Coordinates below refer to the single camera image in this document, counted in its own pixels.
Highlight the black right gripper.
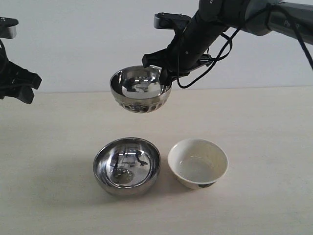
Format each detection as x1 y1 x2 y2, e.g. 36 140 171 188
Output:
142 14 228 86

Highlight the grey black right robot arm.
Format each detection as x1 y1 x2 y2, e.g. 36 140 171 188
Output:
142 0 313 85

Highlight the large plain steel bowl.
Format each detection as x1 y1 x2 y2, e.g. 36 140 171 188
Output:
92 137 161 197

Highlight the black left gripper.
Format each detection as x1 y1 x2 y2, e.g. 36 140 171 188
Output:
0 40 42 104

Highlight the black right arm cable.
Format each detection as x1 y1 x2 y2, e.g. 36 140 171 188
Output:
175 2 313 89

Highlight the small patterned steel bowl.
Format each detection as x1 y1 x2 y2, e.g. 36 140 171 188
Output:
110 66 172 113

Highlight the white ceramic bowl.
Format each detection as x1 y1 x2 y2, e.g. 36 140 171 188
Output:
167 138 229 189

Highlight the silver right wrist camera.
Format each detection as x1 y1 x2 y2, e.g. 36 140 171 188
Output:
154 12 191 30

